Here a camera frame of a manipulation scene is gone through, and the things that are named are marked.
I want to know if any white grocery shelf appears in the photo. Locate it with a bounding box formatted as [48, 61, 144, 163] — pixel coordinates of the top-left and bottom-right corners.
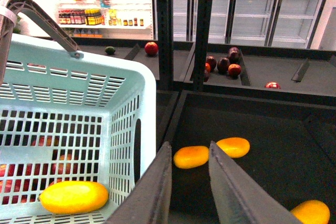
[55, 0, 154, 40]

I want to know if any dark avocado on shelf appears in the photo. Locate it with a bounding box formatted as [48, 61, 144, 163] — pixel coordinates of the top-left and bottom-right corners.
[105, 46, 115, 55]

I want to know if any red orange apple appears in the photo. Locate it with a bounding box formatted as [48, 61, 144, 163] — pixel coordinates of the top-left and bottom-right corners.
[228, 64, 242, 78]

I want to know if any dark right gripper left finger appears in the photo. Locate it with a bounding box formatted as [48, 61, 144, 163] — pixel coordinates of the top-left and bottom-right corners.
[105, 142, 172, 223]

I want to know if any glass door refrigerator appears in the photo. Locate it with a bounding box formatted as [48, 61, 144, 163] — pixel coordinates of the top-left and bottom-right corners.
[172, 0, 334, 49]

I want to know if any dark purple fruit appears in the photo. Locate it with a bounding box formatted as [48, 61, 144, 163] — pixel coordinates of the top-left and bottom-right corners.
[217, 57, 230, 74]

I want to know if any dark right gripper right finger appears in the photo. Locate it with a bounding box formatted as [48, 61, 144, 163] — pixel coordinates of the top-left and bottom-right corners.
[208, 142, 301, 223]

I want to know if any yellow mango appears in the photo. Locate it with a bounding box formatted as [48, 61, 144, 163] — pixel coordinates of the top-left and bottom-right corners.
[216, 137, 250, 158]
[290, 200, 330, 224]
[173, 146, 209, 169]
[39, 181, 109, 215]

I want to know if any light blue plastic basket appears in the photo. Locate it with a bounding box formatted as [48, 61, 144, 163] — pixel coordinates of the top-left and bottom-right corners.
[1, 0, 156, 223]

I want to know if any red apple on shelf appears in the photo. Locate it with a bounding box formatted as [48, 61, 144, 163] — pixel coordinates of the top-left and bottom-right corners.
[144, 41, 159, 57]

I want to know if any red apple far right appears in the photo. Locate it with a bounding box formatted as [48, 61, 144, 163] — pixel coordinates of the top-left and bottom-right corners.
[265, 82, 281, 89]

